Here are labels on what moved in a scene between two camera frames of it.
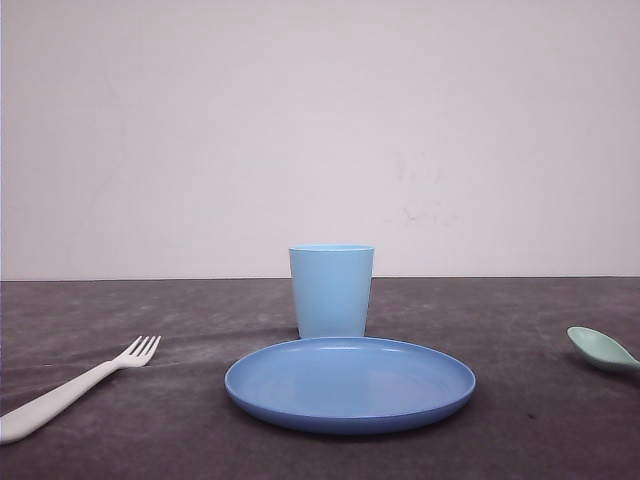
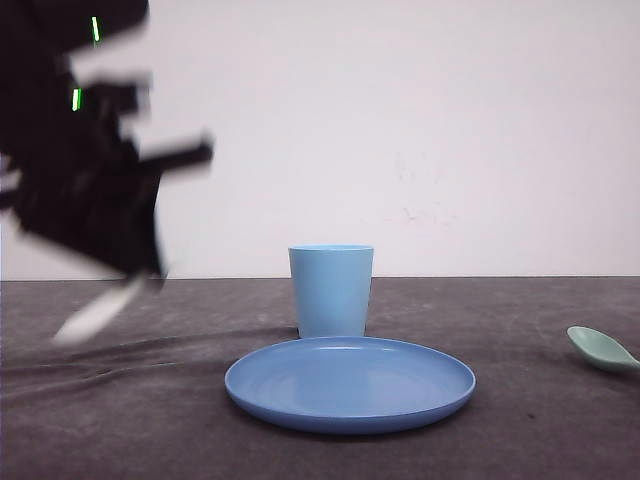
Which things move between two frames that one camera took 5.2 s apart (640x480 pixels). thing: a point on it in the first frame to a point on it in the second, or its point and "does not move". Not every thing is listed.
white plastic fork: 21,422 to 98,309
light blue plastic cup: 330,286 does not move
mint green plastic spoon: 599,348 does not move
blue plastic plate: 351,385 does not move
